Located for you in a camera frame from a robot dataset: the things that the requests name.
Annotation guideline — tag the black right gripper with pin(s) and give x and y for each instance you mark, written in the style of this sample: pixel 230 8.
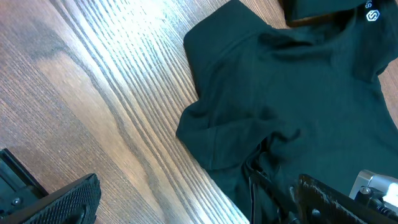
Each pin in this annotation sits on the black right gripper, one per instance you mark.
pixel 377 192

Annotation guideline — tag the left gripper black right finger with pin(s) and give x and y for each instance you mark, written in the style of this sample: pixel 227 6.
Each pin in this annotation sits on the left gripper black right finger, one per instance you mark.
pixel 319 203

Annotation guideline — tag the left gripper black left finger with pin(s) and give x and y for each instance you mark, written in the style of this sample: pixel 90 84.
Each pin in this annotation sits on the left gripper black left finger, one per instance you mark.
pixel 75 203

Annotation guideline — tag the black t-shirt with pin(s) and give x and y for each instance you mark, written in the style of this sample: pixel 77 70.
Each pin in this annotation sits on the black t-shirt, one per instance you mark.
pixel 278 103

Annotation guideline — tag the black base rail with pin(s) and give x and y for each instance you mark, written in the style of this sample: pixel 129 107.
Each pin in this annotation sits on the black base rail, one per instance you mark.
pixel 19 188

